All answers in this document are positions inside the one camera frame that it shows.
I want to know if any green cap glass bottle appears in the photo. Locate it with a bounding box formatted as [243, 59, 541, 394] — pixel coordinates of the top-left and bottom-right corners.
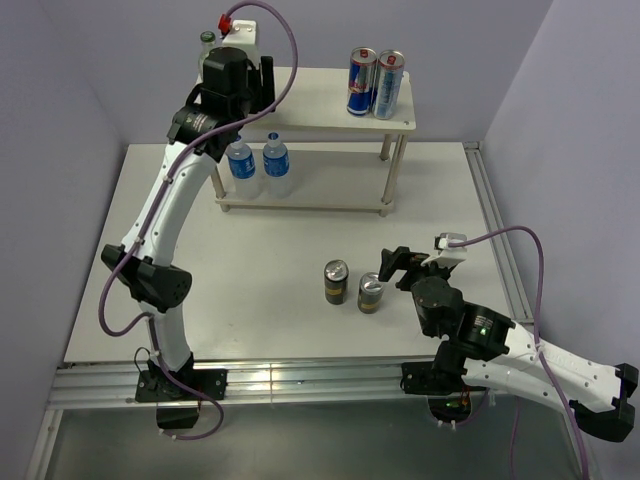
[198, 30, 216, 77]

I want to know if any Pocari Sweat bottle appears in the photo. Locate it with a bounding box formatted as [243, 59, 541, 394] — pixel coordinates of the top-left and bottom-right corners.
[226, 136, 261, 200]
[262, 132, 292, 199]

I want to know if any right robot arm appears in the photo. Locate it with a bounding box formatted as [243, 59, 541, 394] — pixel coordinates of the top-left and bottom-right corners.
[379, 246, 639, 443]

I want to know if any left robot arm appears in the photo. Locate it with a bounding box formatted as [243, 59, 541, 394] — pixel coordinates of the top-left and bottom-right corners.
[101, 47, 279, 399]

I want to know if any white two-tier shelf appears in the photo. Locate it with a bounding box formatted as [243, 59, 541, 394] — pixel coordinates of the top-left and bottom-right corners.
[212, 68, 416, 217]

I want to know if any grey coffee can right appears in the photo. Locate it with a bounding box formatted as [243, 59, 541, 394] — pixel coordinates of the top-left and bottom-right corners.
[357, 272, 385, 314]

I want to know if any black coffee can left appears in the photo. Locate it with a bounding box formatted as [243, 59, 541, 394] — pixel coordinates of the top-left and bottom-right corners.
[323, 259, 349, 305]

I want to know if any blue Red Bull can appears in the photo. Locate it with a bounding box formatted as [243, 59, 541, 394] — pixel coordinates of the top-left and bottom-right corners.
[347, 47, 378, 116]

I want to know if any silver Red Bull can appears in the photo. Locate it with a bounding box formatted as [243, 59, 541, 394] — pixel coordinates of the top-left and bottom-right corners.
[371, 50, 405, 120]

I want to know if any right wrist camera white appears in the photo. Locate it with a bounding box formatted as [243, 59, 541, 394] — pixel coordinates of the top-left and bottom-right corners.
[420, 232, 467, 269]

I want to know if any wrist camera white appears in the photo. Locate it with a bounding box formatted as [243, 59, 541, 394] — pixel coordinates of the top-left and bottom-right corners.
[220, 19, 261, 69]
[420, 232, 467, 269]

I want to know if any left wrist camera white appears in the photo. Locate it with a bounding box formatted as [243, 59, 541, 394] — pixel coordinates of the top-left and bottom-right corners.
[220, 19, 261, 69]

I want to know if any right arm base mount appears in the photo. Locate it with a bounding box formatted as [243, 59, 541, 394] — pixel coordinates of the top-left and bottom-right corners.
[399, 361, 490, 431]

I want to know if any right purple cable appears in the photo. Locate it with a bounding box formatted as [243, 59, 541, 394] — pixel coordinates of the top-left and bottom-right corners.
[444, 225, 589, 480]

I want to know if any purple cable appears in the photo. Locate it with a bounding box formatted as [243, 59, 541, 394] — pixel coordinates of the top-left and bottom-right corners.
[444, 225, 589, 480]
[98, 0, 300, 441]

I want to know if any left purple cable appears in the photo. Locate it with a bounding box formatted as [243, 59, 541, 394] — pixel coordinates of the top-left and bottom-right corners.
[98, 0, 300, 441]

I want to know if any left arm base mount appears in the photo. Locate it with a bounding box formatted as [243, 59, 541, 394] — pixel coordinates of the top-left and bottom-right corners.
[134, 363, 227, 430]

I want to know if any aluminium front rail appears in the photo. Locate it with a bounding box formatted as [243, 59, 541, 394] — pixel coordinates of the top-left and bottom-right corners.
[29, 360, 494, 480]

